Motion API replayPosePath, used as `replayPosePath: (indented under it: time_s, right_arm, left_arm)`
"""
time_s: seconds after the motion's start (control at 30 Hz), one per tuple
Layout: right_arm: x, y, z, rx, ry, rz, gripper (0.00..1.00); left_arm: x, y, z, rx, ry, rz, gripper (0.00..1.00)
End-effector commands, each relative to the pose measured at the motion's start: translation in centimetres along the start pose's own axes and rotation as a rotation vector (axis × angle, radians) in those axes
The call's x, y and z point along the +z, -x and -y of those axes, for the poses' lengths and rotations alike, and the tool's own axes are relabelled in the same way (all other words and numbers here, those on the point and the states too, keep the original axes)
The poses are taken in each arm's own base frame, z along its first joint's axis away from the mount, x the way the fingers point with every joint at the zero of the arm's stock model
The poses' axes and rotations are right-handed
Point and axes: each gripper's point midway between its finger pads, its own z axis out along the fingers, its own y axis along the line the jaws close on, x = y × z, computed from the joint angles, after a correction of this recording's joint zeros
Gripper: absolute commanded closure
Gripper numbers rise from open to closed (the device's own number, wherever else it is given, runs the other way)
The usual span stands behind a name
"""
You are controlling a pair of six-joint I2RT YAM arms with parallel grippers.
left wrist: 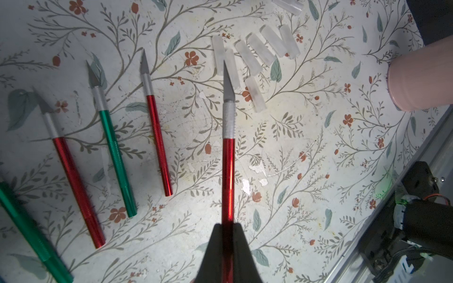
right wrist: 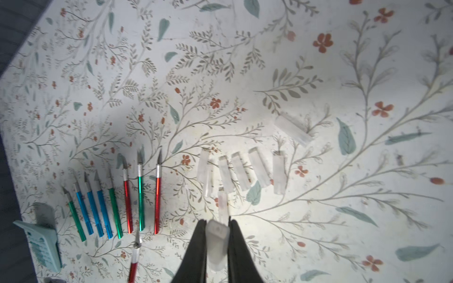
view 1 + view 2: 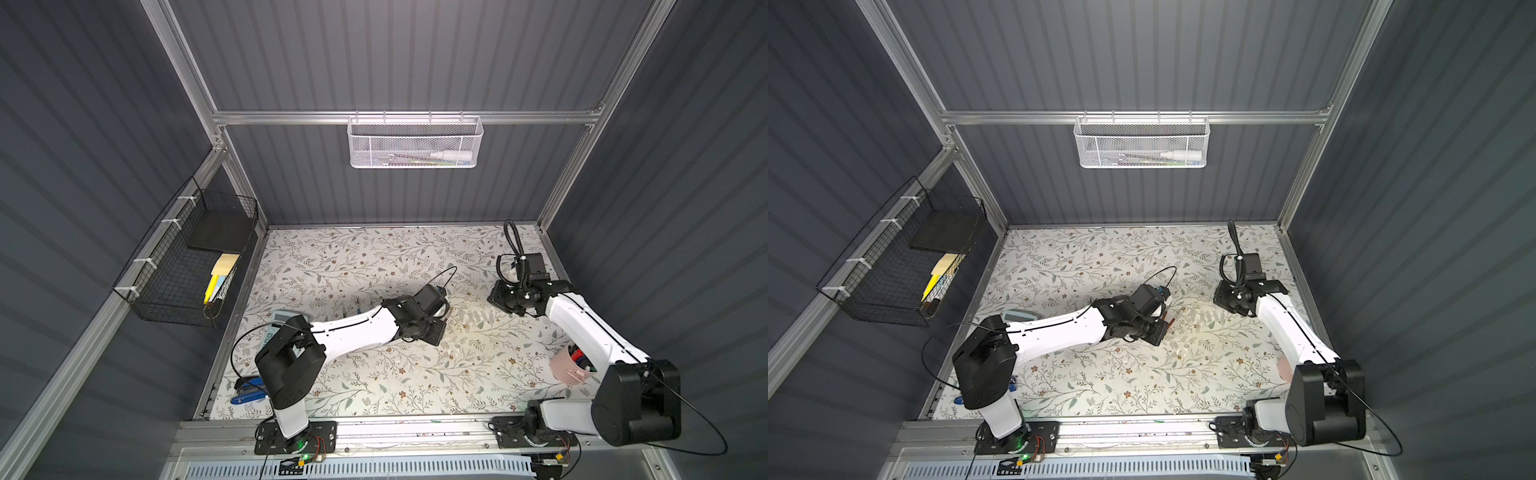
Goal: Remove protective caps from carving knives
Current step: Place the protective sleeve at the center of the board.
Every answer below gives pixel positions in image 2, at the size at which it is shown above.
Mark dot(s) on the clear plastic knife cap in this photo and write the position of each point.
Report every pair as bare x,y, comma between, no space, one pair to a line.
202,170

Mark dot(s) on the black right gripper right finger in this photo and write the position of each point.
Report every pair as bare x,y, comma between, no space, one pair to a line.
241,268

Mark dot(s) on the green carving knife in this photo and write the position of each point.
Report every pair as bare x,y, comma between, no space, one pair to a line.
141,200
113,200
74,214

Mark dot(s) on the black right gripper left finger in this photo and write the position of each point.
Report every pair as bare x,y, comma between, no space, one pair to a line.
193,265

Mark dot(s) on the blue carving knife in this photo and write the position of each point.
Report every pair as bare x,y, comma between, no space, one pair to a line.
103,206
83,207
93,206

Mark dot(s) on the dark red carving knife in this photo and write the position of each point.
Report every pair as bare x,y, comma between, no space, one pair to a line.
135,257

